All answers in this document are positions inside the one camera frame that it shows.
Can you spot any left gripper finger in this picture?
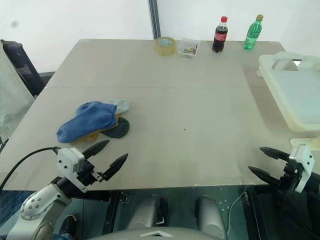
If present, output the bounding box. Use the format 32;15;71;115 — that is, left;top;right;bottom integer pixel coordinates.
100;153;129;182
81;139;111;161

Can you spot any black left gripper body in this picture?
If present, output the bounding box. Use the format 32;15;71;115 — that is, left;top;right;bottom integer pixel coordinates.
76;159;106;187

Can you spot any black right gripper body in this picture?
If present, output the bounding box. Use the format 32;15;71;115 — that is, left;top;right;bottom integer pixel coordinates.
279;158;305;191

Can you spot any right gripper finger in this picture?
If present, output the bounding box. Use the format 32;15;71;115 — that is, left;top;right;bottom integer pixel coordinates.
248;165;284;187
259;146;291;162

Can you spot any blue sock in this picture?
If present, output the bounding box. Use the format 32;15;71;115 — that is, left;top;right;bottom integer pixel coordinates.
56;100;118;144

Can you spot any white plastic bin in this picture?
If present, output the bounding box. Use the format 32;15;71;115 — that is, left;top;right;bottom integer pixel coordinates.
256;51;320;132

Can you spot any clear box of coloured pins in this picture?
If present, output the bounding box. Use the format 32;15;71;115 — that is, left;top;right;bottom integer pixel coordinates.
177;37;202;59

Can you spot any tan sock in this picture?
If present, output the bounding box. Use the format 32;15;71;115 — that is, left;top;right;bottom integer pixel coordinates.
69;113;120;146

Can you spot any dark grey sock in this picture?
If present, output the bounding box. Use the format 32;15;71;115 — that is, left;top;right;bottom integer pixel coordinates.
101;116;131;139

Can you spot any blurry grey object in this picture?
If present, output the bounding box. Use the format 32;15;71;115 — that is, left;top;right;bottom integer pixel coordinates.
103;97;131;115

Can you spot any grey rounded leg cover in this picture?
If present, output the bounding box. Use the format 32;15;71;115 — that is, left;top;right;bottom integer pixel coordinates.
194;195;228;237
128;194;168;228

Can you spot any grey robot torso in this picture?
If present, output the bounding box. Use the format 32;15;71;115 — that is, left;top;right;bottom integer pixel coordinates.
87;226;181;240

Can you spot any beige cloth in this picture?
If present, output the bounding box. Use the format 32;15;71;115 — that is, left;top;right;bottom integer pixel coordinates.
0;41;36;142

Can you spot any black office chair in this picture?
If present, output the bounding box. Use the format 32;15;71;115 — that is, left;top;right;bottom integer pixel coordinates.
0;39;56;98

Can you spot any clear tape roll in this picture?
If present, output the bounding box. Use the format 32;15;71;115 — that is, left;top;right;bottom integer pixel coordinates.
154;36;177;57

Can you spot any green plastic bottle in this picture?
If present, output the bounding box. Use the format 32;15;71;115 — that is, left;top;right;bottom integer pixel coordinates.
242;14;265;50

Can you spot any cola bottle with red cap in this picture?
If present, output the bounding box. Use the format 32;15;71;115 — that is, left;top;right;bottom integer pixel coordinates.
212;15;229;53

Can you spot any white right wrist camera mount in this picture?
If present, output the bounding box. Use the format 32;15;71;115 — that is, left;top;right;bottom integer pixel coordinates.
288;144;315;193

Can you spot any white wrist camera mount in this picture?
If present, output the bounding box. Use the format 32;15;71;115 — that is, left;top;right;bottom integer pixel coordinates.
288;144;315;193
56;147;89;193

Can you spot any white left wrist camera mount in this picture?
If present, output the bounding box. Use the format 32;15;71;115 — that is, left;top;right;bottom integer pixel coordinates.
56;147;89;193

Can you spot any thin white cable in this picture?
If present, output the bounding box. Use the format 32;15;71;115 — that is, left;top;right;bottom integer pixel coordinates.
227;186;248;232

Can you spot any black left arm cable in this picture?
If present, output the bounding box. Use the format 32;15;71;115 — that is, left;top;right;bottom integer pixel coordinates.
0;146;60;192

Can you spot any grey vertical post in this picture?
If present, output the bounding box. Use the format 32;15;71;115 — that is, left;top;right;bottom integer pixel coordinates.
148;0;164;41

